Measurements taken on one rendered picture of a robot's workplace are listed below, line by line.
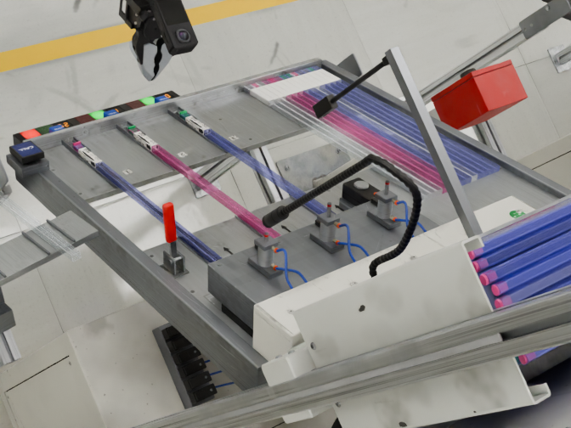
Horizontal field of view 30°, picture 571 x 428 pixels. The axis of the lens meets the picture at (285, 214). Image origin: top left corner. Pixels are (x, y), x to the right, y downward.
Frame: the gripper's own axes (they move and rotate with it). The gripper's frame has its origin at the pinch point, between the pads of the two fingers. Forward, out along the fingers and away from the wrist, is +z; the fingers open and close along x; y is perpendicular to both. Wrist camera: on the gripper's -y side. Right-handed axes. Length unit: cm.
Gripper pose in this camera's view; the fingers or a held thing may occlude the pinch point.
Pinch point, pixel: (153, 76)
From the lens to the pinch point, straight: 182.0
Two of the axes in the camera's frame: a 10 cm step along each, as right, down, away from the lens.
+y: -5.8, -6.4, 5.0
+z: -1.9, 7.1, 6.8
